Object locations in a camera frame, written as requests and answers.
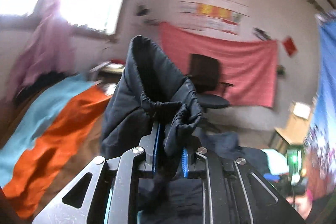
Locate dark navy puffer jacket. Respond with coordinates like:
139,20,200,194
100,35,271,224

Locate wooden desk with shelf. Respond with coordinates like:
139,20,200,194
87,60,125,81

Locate black office chair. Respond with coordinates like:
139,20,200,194
187,53,234,113

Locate orange brown teal bed sheet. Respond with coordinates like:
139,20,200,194
1,75,110,219

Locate small wooden side table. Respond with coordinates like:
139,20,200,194
268,101,315,154

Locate pink hanging garment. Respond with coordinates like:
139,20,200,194
6,0,75,101

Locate blue cartoon print curtain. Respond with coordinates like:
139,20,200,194
304,10,335,200

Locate pink checked wall cloth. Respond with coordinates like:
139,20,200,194
159,22,278,108

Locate wall posters and certificates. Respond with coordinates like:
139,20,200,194
178,0,249,35

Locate red paper wall decoration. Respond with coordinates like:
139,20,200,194
282,36,297,57

